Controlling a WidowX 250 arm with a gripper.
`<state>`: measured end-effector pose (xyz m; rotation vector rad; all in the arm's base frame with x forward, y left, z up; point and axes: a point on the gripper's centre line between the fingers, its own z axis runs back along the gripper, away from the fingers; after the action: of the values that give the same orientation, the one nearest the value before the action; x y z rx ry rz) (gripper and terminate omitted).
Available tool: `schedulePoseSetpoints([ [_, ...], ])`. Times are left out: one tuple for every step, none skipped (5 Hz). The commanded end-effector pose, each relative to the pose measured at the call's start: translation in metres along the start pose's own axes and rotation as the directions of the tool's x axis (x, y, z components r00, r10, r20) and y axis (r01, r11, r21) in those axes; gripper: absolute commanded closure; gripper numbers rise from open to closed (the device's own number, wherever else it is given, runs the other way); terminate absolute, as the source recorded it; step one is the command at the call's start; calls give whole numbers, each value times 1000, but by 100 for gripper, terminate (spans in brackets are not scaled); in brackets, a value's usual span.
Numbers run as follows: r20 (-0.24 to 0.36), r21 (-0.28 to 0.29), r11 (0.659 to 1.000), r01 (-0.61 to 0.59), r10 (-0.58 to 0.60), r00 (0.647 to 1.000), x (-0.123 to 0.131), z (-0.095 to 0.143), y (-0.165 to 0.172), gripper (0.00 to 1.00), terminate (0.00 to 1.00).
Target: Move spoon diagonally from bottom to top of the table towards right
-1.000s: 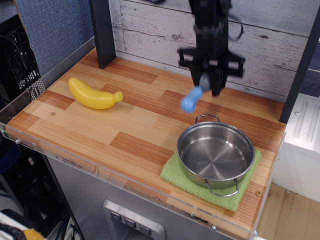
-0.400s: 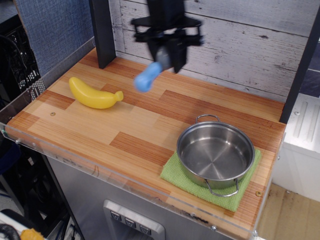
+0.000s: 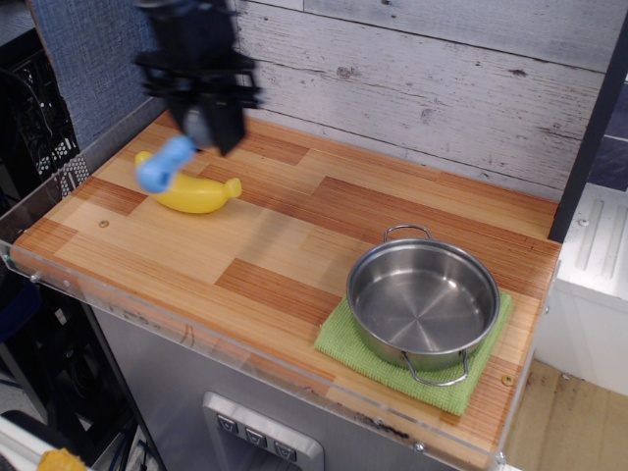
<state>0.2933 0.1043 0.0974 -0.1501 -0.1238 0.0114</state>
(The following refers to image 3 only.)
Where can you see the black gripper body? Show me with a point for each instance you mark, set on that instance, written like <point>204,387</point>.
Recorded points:
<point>196,58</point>

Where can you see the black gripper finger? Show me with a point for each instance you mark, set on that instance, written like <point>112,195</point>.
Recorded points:
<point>225,121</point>
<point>183,111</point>

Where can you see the blue grey toy spoon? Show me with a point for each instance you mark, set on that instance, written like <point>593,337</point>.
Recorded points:
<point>156,173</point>

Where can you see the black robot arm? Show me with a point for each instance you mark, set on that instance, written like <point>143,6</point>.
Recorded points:
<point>191,5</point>

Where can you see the yellow toy banana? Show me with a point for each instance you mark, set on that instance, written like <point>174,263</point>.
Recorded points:
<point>195,195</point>

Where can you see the black plastic crate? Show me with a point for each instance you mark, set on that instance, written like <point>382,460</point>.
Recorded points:
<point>43,122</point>

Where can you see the clear acrylic table guard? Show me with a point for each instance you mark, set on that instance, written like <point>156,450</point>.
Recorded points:
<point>232,302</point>

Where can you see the green cloth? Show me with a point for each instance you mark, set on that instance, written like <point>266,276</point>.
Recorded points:
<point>449,390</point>

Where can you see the stainless steel pot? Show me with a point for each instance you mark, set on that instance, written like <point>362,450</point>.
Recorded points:
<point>421,300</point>

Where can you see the silver dispenser panel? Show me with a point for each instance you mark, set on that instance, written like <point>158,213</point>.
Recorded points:
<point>244,439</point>

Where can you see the yellow object bottom left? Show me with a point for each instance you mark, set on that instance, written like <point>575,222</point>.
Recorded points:
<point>60,460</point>

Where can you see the white metal cabinet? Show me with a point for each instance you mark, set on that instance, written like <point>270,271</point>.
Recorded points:
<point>584,330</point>

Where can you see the dark right frame post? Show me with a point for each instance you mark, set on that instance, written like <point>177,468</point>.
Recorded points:
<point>609,93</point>

